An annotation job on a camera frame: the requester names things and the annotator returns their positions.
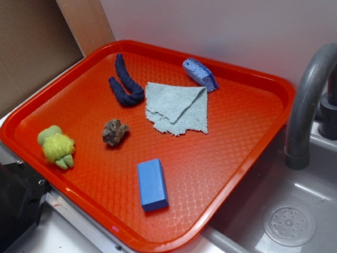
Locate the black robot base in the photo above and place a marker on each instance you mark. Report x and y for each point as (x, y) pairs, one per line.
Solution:
(23, 193)

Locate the blue rectangular block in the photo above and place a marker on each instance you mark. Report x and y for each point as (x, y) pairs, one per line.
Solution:
(152, 185)

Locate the light blue folded cloth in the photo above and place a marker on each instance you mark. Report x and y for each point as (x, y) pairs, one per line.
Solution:
(176, 109)

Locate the orange plastic tray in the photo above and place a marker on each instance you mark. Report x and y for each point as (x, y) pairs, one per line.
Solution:
(200, 170)

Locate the brown rock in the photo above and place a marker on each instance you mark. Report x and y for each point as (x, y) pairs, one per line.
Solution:
(114, 132)

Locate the blue sponge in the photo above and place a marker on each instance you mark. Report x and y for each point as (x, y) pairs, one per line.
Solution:
(200, 74)

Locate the green plush toy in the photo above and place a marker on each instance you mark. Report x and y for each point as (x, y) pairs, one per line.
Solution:
(57, 147)

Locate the grey curved faucet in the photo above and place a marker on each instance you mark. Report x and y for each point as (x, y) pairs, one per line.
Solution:
(306, 105)

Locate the wooden board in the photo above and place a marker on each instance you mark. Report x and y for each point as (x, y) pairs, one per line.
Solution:
(88, 24)

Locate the grey toy sink basin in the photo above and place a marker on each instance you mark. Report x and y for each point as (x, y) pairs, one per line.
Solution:
(277, 209)

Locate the brown cardboard panel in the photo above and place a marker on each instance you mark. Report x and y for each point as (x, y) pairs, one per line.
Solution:
(36, 46)

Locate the dark blue twisted rope toy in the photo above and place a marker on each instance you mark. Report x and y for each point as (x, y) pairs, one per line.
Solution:
(126, 90)

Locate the dark grey faucet handle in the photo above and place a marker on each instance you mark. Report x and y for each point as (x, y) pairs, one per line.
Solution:
(327, 128)

